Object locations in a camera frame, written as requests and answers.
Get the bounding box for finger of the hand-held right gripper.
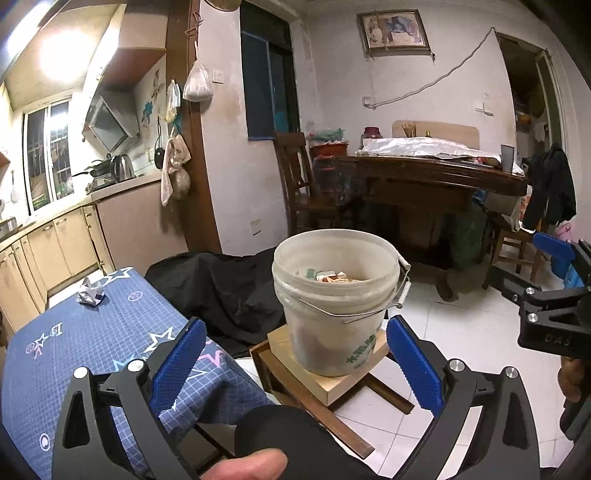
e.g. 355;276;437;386
532;232;591;288
488;264;591;315

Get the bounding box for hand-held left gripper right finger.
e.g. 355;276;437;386
386;316;542;480

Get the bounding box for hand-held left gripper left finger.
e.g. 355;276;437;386
52;316;208;480

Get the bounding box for white plastic bucket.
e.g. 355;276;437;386
271;229;413;378

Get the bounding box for person's right hand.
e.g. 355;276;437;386
555;357;591;403

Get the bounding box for person's left hand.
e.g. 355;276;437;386
202;449;290;480

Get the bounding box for dark wooden chair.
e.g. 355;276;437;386
484;211;551;291

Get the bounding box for black jacket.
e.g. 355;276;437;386
521;144;578;232

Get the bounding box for light wooden block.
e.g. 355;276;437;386
267;322;389;408

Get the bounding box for dark wooden stool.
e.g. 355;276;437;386
248;340;417;460

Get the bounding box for silver crumpled wrapper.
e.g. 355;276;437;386
75;276;107;307

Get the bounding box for person's black trouser leg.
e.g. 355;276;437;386
233;405;343;480

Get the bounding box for dark wooden dining table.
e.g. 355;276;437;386
334;154;530;303

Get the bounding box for light wooden board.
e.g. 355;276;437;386
392;120;480;150

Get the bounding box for white plastic sheet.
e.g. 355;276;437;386
357;137;505;163

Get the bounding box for beige lower kitchen cabinets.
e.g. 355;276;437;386
0;202;117;324

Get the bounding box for hanging plastic bags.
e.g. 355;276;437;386
160;133;192;207

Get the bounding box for steel kettle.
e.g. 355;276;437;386
110;154;137;182

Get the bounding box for black hanging ladle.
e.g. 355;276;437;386
154;117;165;170

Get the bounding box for brown wooden chair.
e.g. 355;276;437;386
274;131;357;237

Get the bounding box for black wok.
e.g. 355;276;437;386
71;158;115;179

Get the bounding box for red plastic basin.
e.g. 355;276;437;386
309;141;350;161

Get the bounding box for steel range hood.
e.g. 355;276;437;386
82;89;140;154

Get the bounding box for kitchen window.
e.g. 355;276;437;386
22;98;73;216

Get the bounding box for small yellowish hanging bag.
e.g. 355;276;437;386
165;80;182;124

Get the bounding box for framed picture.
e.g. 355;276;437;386
357;10;431;57

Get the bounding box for white hanging plastic bag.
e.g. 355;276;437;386
182;59;215;103

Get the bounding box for dark interior window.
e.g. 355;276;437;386
239;17;302;142

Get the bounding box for wooden upper kitchen cabinet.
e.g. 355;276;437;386
95;28;168;90

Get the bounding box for wall cable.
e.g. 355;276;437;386
364;27;498;110

